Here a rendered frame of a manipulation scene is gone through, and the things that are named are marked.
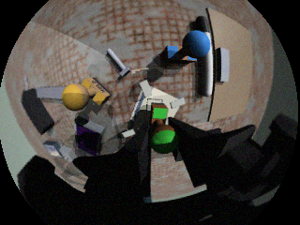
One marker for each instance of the cream inspection card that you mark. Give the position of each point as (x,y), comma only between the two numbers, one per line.
(142,111)

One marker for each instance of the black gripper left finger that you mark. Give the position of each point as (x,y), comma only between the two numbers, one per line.
(132,162)

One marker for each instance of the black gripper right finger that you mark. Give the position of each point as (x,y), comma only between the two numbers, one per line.
(202,150)

